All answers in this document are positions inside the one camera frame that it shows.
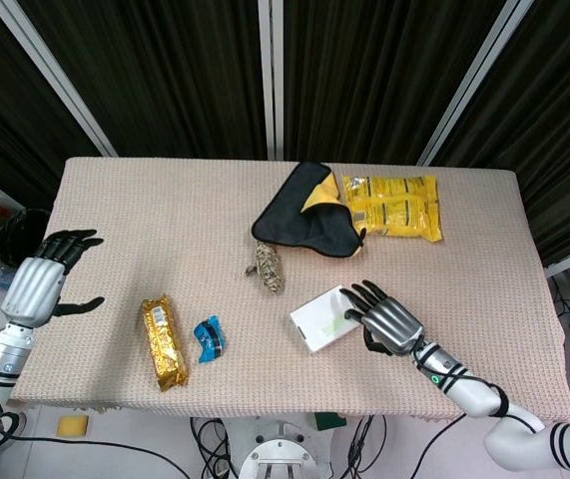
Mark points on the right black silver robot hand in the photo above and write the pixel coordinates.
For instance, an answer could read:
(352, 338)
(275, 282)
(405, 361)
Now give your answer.
(394, 324)

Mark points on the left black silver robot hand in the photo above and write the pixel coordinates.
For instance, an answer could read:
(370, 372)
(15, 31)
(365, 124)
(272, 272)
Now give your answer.
(32, 287)

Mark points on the silver robot base column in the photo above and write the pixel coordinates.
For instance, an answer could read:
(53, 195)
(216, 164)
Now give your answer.
(282, 451)

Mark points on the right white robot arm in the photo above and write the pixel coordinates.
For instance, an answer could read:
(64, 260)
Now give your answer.
(474, 394)

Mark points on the white cardboard box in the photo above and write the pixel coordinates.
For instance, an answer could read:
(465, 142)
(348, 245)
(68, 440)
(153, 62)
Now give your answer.
(314, 319)

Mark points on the dark green block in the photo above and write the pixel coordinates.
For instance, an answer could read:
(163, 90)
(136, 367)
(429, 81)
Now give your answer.
(329, 421)

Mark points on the black trash bin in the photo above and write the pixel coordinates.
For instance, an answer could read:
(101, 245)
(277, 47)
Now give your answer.
(15, 227)

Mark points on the yellow snack bag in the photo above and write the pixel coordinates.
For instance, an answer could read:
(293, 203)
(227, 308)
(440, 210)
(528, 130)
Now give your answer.
(399, 204)

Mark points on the gold foil snack package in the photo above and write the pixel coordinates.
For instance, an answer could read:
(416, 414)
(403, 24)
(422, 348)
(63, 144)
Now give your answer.
(165, 344)

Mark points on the yellow sponge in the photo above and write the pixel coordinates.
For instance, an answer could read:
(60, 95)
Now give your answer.
(73, 426)

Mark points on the black and yellow cloth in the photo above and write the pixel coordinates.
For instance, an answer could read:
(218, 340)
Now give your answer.
(289, 214)

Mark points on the beige woven tablecloth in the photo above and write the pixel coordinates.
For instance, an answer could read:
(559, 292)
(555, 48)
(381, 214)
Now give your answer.
(189, 234)

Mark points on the blue snack wrapper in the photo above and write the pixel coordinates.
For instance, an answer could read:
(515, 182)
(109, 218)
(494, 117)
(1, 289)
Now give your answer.
(208, 341)

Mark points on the black curtain panel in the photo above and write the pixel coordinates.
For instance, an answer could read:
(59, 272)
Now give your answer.
(0, 100)
(374, 75)
(165, 75)
(559, 125)

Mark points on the white frame post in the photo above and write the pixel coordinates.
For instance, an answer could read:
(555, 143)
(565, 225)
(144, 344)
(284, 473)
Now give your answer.
(55, 75)
(270, 75)
(474, 80)

